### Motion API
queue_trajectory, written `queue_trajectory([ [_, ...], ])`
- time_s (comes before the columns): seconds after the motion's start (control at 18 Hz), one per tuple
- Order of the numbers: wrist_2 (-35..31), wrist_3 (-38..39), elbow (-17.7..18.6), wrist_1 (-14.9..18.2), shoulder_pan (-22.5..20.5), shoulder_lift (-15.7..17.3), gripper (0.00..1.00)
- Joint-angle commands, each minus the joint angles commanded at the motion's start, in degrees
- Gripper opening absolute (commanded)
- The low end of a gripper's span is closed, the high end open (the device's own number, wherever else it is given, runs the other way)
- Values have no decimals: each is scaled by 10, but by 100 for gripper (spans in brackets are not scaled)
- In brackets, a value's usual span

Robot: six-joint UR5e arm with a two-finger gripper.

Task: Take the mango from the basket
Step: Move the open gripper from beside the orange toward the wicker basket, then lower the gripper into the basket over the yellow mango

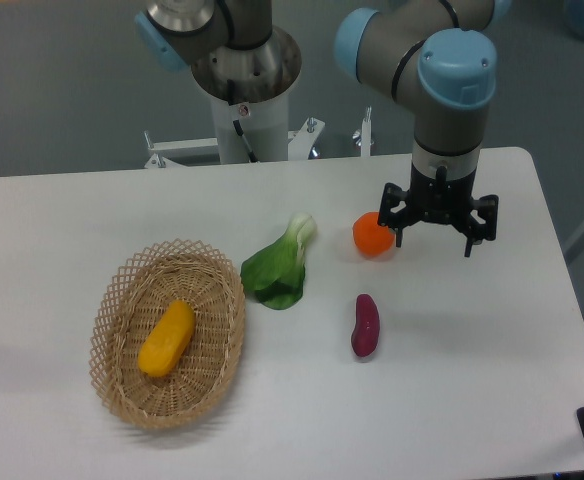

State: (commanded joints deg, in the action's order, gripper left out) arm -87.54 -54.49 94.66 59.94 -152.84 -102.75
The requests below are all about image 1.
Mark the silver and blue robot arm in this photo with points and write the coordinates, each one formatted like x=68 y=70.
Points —
x=431 y=57

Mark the green bok choy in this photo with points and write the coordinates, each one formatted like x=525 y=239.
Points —
x=275 y=275

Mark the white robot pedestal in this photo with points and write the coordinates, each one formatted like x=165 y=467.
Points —
x=244 y=133

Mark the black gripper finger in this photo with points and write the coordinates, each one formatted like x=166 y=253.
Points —
x=395 y=211
x=477 y=221

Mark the orange fruit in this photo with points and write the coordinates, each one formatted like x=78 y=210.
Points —
x=371 y=239

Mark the purple sweet potato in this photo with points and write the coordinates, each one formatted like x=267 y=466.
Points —
x=366 y=331

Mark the woven wicker basket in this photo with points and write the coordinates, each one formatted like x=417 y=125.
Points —
x=139 y=293

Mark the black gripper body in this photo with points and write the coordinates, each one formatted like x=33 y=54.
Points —
x=432 y=200

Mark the yellow mango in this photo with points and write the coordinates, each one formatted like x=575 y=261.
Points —
x=168 y=340

